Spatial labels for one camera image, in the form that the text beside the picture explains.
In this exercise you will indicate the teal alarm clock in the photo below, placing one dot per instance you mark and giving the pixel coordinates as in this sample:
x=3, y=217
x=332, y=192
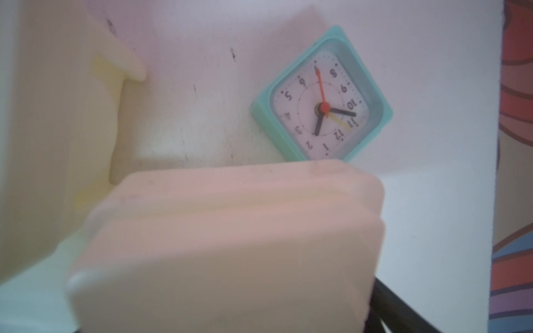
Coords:
x=325, y=105

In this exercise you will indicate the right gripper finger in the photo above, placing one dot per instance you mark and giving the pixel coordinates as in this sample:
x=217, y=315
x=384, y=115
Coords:
x=387, y=309

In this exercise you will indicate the white wrap dispenser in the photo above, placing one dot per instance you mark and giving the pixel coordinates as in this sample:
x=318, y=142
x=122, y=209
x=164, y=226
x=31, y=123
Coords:
x=62, y=74
x=290, y=247

